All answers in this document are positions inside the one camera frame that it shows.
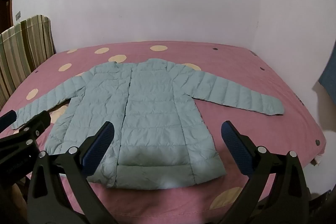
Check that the light blue puffer jacket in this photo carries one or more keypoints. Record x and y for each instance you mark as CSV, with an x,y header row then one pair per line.
x,y
157,108

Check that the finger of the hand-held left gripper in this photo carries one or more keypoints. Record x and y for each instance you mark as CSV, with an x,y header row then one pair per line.
x,y
8,119
36,124

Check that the pink polka dot bed sheet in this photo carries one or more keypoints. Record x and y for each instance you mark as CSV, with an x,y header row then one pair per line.
x,y
236,69

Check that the brown wooden door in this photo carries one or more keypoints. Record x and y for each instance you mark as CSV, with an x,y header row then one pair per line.
x,y
5,8

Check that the striped headboard cushion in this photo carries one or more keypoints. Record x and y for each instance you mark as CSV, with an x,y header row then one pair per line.
x,y
23,50

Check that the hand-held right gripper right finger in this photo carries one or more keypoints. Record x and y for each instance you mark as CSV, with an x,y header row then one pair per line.
x,y
235,146

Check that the wall switch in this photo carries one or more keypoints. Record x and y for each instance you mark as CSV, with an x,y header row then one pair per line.
x,y
17,15

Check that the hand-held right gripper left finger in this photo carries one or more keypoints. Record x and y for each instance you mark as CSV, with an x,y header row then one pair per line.
x,y
99,148

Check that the blue cloth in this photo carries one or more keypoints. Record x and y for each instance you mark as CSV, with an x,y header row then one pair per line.
x,y
329,77

